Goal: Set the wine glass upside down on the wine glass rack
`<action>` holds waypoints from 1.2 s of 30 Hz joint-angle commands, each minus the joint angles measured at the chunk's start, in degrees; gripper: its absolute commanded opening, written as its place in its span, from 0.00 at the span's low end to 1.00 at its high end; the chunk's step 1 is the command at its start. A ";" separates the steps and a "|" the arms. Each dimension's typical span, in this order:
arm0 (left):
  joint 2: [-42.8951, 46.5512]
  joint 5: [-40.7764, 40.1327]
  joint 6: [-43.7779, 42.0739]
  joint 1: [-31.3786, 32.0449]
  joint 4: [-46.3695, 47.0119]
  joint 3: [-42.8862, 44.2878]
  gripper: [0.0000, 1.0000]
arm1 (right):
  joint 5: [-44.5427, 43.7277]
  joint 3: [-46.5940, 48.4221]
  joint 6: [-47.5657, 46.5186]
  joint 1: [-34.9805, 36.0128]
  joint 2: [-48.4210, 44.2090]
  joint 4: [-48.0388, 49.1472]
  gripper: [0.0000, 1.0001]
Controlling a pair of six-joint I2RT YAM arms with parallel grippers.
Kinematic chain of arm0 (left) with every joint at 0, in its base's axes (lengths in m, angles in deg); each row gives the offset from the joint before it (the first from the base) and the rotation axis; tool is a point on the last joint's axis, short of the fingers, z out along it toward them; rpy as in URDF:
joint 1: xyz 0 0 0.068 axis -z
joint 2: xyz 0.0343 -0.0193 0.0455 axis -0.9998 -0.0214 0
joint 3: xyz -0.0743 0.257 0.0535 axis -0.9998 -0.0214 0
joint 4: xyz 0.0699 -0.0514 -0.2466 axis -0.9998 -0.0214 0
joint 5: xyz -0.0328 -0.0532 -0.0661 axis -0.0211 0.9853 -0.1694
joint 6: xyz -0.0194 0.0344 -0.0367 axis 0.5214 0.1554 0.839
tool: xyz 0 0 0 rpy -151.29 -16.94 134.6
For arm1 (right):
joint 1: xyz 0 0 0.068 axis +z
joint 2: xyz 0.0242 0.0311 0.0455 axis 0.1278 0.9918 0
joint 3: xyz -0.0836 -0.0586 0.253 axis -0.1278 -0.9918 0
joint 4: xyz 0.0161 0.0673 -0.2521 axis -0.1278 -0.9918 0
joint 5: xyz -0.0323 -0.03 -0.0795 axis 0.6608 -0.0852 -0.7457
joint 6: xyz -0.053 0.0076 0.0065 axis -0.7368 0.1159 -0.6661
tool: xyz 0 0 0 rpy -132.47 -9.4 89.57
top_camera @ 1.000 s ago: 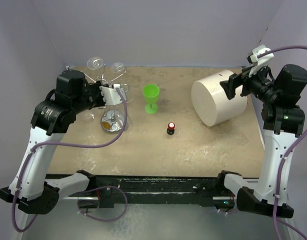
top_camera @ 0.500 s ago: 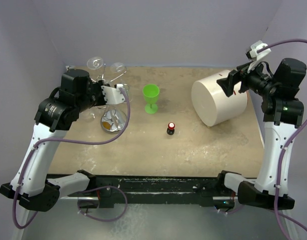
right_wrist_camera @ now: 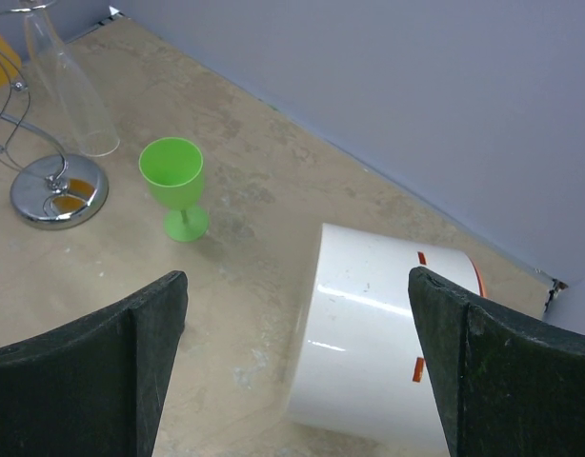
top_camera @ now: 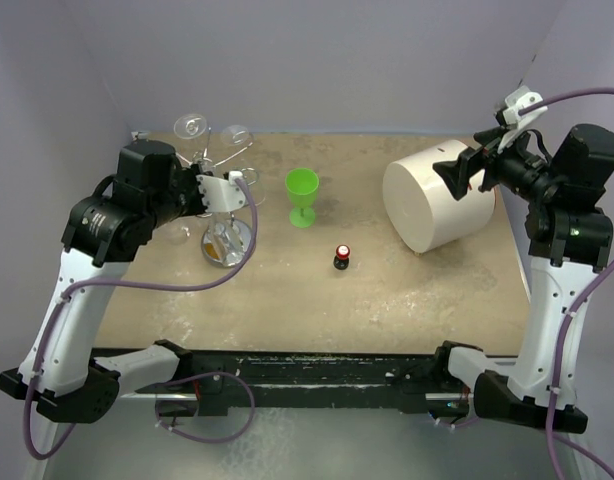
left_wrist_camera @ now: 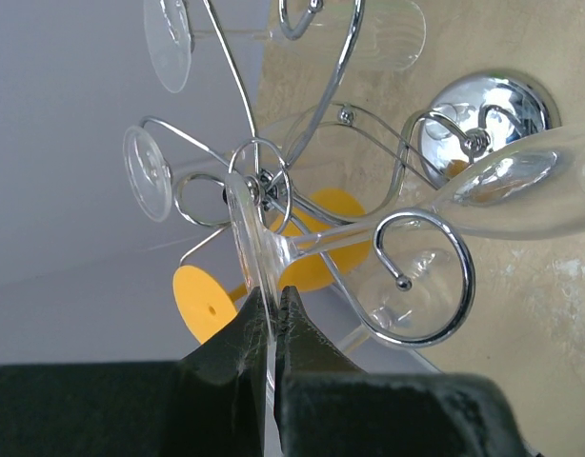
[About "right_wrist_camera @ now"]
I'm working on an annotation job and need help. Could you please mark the silver wire glass rack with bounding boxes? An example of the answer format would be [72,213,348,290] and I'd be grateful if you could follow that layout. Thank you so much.
[0,2,110,230]

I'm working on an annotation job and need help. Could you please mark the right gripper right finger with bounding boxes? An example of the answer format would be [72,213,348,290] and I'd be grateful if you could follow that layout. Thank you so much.
[408,267,585,456]

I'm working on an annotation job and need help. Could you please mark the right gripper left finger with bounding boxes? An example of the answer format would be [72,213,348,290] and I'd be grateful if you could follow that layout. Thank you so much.
[0,271,188,456]

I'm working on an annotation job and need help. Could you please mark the green plastic wine glass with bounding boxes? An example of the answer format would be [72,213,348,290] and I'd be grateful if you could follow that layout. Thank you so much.
[138,137,209,242]

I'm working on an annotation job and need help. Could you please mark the white cylindrical container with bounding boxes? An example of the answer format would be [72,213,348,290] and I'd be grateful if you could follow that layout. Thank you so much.
[285,224,484,452]

